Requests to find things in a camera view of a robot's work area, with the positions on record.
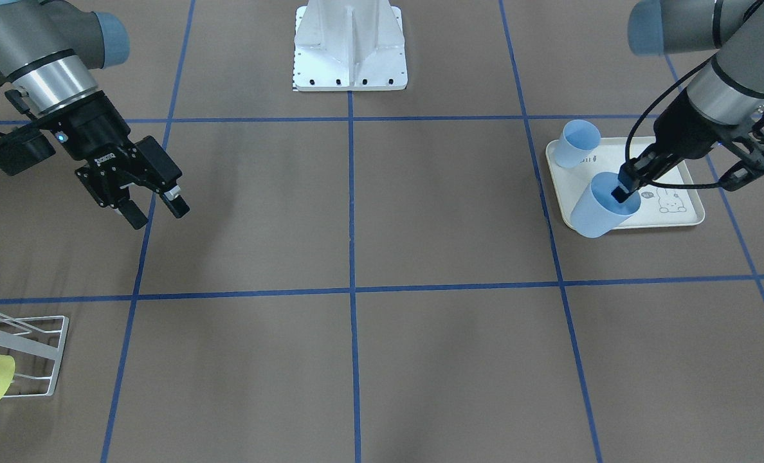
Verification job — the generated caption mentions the cream plastic tray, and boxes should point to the cream plastic tray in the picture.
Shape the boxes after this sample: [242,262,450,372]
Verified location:
[545,137,705,230]

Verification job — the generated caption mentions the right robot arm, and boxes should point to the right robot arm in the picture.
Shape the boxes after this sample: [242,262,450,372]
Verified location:
[0,1,189,230]

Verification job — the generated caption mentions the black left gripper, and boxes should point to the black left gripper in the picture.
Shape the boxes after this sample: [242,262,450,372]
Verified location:
[612,89,735,203]

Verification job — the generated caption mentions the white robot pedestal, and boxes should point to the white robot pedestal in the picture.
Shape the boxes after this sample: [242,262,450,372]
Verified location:
[292,1,408,92]

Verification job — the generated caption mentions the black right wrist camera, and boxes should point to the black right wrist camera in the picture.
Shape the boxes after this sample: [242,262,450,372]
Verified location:
[0,124,56,177]

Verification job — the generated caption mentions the blue cup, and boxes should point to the blue cup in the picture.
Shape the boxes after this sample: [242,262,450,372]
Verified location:
[553,118,601,169]
[570,171,642,238]

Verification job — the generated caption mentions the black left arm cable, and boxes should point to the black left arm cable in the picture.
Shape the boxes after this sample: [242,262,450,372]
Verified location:
[624,0,764,190]

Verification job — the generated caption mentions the white wire cup rack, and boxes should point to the white wire cup rack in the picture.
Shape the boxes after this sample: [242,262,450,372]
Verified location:
[0,313,70,401]

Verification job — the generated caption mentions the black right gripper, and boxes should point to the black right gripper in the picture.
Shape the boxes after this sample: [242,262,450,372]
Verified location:
[35,91,190,230]

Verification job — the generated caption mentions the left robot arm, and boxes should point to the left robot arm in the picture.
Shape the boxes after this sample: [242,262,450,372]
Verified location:
[612,1,764,203]

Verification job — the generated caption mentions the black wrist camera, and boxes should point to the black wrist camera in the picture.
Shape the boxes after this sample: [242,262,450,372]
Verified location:
[0,124,56,177]
[720,108,764,192]

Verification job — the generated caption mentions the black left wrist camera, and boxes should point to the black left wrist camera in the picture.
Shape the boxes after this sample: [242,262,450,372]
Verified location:
[720,108,764,192]

